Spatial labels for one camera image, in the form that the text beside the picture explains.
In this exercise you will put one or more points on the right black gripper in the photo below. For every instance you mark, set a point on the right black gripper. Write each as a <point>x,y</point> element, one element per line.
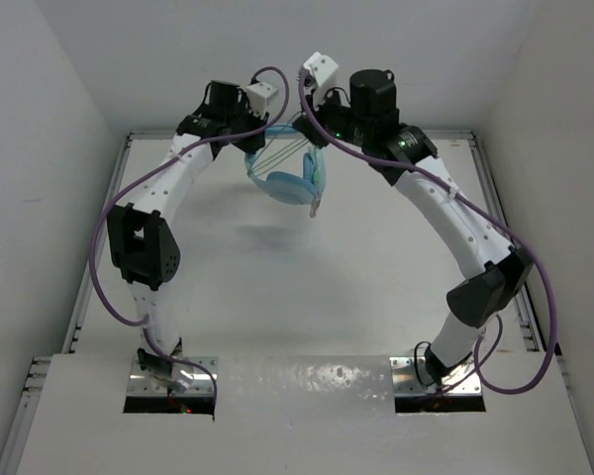
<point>310,129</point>

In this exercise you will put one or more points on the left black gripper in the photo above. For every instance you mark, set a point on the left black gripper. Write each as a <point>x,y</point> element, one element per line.
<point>253,142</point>

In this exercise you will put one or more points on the light blue headphones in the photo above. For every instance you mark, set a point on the light blue headphones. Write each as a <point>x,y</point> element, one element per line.
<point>306,189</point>

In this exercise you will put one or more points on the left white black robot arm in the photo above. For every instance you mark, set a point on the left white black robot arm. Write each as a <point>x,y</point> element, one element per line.
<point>140,237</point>

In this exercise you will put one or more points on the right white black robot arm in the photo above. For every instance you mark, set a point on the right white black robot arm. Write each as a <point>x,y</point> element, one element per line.
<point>368,125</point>

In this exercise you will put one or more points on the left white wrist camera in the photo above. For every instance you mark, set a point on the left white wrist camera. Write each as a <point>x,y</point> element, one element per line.
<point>259,96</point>

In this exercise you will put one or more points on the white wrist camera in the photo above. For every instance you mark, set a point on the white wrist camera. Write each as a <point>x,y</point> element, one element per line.
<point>259,96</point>
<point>321,72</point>

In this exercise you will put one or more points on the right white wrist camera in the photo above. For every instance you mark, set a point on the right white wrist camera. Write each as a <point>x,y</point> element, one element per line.
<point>321,72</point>

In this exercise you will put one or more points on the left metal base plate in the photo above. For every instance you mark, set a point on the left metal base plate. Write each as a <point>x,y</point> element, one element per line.
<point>180,381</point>

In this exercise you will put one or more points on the metal base plate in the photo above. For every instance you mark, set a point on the metal base plate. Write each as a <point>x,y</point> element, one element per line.
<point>410,379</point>
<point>180,381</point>

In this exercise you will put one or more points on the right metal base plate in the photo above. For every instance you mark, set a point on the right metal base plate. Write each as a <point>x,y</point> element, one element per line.
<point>410,379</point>

